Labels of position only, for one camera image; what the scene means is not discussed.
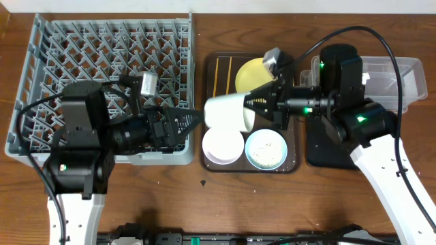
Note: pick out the white pink bowl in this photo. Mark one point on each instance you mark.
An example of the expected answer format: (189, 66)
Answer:
(222, 147)

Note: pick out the black waste tray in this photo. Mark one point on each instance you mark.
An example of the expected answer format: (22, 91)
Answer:
(321, 151)

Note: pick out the clear plastic bin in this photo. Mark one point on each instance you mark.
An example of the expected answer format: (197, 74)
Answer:
(380, 79)

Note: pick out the dark brown serving tray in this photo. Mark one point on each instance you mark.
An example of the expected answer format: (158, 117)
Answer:
(291, 135)

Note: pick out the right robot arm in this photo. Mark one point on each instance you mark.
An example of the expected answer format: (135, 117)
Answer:
(361, 127)

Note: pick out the black equipment rail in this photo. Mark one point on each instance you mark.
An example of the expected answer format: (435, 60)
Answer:
(131, 233)

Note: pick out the light blue bowl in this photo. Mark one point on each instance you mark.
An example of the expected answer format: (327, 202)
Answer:
(266, 149)

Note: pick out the white paper cup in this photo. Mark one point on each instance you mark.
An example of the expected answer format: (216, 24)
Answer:
(228, 112)

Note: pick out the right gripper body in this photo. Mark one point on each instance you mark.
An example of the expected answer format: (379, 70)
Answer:
(281, 113)

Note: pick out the grey dishwasher rack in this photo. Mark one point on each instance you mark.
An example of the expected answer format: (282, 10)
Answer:
(64, 51)

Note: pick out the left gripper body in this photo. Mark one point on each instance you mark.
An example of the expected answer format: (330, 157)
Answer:
(153, 139)

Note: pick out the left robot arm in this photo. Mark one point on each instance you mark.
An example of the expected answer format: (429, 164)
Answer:
(101, 123)

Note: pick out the yellow plate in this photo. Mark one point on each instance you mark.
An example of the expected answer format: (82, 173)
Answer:
(252, 75)

